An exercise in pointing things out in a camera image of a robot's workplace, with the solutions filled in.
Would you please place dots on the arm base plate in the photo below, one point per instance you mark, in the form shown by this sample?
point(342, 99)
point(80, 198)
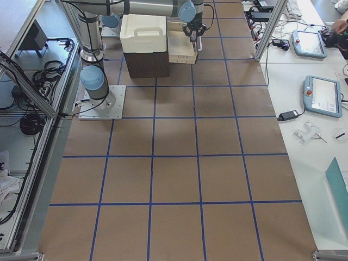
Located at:
point(110, 108)

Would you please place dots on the white drawer handle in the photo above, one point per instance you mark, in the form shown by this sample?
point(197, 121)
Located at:
point(199, 44)

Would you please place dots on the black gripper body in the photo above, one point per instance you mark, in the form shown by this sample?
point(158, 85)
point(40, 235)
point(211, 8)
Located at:
point(193, 29)

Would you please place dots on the white cloth rag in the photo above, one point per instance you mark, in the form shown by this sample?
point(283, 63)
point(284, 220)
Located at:
point(9, 185)

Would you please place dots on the dark brown wooden cabinet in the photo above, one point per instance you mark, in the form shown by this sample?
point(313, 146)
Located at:
point(147, 65)

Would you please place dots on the blue teach pendant far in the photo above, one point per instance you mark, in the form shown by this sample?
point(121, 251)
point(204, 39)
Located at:
point(308, 44)

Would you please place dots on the aluminium frame post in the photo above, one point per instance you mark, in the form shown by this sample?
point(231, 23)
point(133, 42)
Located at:
point(273, 20)

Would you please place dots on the black power adapter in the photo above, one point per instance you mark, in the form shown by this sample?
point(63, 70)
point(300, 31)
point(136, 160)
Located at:
point(288, 115)

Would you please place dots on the light wooden drawer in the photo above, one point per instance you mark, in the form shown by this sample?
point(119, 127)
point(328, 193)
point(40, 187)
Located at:
point(180, 49)

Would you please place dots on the blue teach pendant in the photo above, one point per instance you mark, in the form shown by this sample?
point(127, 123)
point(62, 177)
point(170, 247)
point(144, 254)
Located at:
point(308, 44)
point(322, 96)

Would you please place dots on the white foam tray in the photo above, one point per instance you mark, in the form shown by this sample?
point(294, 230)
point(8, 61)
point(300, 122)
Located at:
point(143, 34)

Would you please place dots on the blue teach pendant near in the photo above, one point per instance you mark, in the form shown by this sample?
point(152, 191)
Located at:
point(322, 96)

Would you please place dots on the teal laptop lid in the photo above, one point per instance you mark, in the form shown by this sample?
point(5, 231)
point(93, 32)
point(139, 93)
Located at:
point(337, 185)

